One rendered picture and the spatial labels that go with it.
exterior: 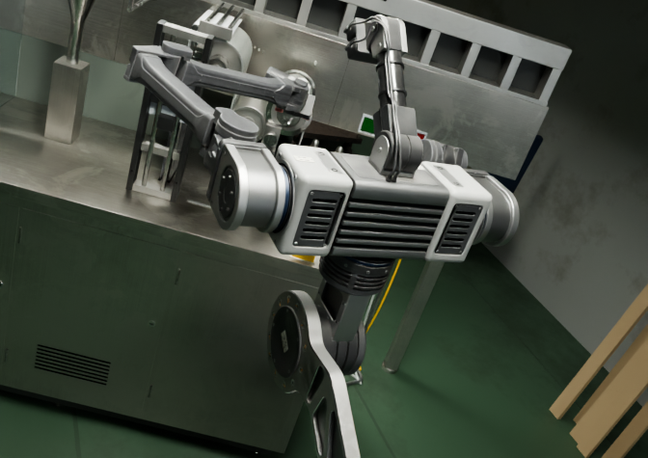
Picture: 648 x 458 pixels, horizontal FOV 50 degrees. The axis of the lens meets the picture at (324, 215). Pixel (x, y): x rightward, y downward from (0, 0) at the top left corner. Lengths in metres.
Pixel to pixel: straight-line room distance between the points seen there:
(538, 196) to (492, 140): 2.00
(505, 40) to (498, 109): 0.25
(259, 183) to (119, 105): 1.61
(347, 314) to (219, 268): 0.92
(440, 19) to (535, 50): 0.36
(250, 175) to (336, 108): 1.46
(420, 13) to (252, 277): 1.06
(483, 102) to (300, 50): 0.69
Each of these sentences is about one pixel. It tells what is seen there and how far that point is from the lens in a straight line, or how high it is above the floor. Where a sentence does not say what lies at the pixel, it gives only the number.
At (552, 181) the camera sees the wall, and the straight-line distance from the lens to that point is 4.55.
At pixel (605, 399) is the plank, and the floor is 0.24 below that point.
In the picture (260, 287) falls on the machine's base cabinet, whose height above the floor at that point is 0.76.
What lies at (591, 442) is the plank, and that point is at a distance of 3.50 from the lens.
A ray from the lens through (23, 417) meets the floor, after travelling 2.73.
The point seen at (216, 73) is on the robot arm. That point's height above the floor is 1.46.
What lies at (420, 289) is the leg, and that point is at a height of 0.48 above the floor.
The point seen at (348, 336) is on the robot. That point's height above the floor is 1.19.
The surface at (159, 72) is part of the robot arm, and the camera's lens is 1.52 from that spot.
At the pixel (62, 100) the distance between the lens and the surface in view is 2.44.
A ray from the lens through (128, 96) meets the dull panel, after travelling 2.66.
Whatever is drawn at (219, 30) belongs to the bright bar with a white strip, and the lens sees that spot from 2.15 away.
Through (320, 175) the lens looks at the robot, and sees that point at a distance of 1.12.
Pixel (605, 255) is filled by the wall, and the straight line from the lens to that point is 4.24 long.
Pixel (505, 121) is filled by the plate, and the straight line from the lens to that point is 2.63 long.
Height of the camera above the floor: 1.96
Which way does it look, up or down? 26 degrees down
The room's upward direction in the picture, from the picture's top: 19 degrees clockwise
